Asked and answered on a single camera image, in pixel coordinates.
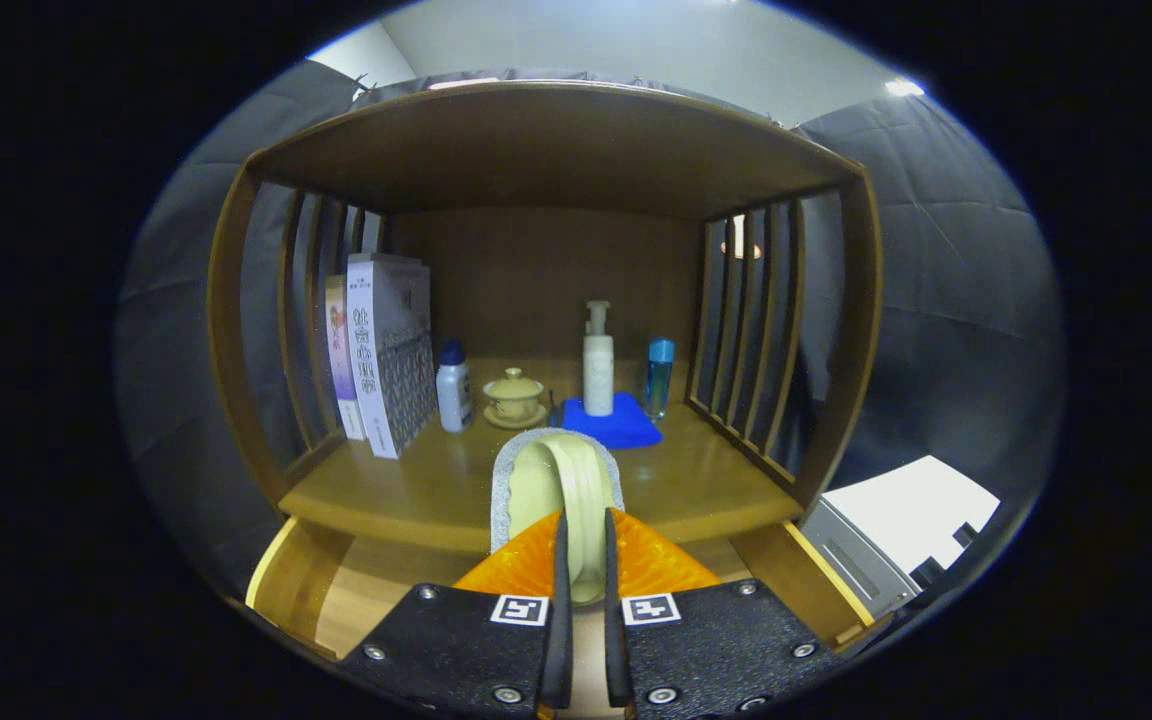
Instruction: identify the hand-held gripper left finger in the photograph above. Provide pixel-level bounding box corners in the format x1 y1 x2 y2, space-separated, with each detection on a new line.
339 508 574 716

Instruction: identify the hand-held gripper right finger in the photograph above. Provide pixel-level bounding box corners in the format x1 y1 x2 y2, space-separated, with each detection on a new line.
603 507 852 716

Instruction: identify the green handled grey scrubbing brush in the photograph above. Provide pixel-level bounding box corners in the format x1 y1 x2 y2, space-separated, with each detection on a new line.
489 427 627 608

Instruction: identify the brown wooden drawer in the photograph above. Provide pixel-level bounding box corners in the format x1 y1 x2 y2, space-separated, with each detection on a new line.
244 515 879 691

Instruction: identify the wooden countertop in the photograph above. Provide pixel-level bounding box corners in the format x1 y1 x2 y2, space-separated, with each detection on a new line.
278 355 805 556

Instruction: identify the brown wooden cabinet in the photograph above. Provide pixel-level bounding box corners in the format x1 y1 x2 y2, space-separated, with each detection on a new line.
206 80 884 561

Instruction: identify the blue folded cloth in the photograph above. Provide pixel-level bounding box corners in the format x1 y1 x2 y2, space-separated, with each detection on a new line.
561 391 664 451

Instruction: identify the yellow lidded teacup with saucer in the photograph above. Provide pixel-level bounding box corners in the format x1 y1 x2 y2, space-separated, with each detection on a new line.
481 367 550 431

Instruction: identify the clear blue bottle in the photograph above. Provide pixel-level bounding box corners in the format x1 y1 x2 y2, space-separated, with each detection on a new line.
644 337 677 422

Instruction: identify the white pump bottle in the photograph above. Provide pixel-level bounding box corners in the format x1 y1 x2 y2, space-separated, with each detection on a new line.
582 300 616 418

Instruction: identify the white bottle blue cap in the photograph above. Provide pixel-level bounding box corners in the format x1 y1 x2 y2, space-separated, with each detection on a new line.
435 339 474 434

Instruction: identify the thick white patterned book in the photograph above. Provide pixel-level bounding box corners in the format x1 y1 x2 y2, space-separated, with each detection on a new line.
346 252 439 460

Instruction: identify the thin purple white book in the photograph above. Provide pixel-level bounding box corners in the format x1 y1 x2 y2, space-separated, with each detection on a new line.
324 275 367 442

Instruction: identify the black backdrop cloth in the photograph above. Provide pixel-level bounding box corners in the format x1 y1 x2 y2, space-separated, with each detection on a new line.
116 58 1067 591

